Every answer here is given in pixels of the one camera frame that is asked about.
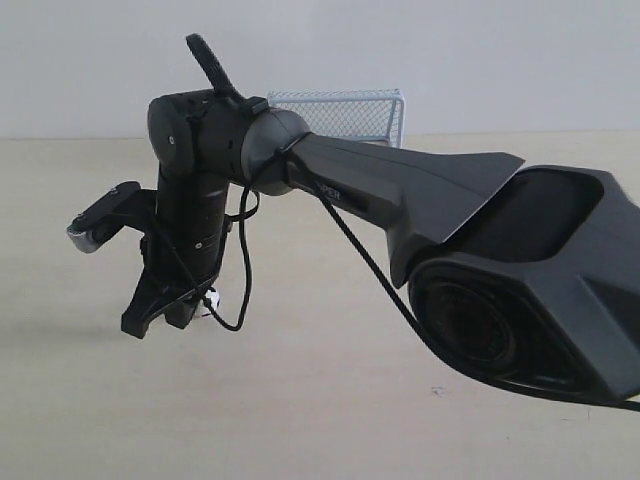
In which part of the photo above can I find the black and white soccer ball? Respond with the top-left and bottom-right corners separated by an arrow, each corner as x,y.
197,290 -> 220,318

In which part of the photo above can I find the white miniature soccer goal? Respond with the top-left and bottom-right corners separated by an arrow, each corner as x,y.
267,88 -> 405,148

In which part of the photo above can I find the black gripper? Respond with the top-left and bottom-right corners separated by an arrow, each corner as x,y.
121,187 -> 229,338

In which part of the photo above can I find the black cable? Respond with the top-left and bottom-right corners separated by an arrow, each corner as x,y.
144,32 -> 640,411

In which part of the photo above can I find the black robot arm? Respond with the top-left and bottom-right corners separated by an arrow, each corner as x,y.
121,89 -> 639,408

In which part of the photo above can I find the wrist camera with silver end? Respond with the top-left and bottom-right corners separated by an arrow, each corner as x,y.
66,181 -> 141,254

